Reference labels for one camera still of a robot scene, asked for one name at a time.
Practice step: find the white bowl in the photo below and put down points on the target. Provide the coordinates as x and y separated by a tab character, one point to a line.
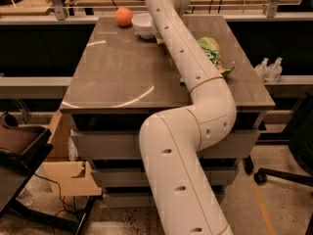
142	24

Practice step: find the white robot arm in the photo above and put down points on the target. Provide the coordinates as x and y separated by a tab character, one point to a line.
169	140

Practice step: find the orange fruit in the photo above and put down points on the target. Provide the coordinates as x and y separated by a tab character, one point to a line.
123	16

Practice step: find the green chip bag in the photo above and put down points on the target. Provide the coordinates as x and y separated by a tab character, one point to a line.
207	51

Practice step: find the grey drawer cabinet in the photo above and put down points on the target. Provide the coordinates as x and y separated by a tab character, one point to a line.
122	78

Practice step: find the clear sanitizer bottle left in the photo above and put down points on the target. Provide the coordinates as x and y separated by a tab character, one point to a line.
261	69

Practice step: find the top grey drawer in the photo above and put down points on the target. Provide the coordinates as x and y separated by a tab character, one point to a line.
104	145

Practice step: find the grey drawer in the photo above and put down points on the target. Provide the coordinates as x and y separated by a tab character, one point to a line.
126	200
104	145
136	177

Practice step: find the middle grey drawer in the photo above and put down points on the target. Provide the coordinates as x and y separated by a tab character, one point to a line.
136	177

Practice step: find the bottom grey drawer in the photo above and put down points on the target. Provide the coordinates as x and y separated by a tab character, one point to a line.
126	200

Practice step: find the brown cardboard piece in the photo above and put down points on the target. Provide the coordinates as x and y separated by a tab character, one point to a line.
61	166

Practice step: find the dark tray on table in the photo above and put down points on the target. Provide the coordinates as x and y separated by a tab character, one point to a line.
21	143

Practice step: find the black office chair base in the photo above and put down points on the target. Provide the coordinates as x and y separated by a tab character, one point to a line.
260	177

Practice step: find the black side table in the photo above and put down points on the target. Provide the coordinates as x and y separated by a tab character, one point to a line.
14	177

